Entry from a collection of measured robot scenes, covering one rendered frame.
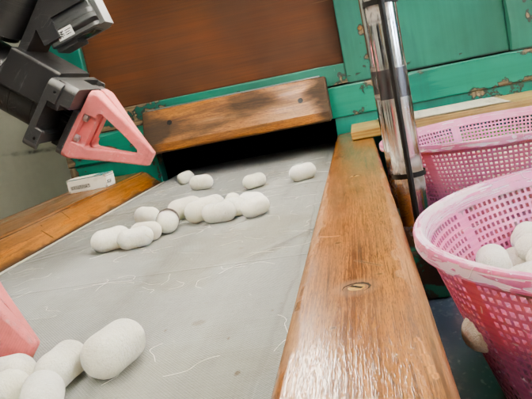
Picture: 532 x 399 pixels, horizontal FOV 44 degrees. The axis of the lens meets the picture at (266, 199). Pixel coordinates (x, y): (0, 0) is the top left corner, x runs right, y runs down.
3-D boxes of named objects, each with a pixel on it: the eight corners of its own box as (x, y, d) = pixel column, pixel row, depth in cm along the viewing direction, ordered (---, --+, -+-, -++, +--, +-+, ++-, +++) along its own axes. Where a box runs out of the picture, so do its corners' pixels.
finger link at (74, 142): (181, 123, 66) (100, 78, 66) (161, 129, 59) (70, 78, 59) (151, 182, 67) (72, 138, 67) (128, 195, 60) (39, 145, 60)
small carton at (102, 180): (69, 194, 96) (66, 180, 95) (78, 190, 99) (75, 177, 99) (107, 187, 95) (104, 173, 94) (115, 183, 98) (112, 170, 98)
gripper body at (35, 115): (111, 85, 66) (47, 50, 66) (68, 87, 56) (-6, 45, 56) (85, 142, 68) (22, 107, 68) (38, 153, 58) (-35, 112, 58)
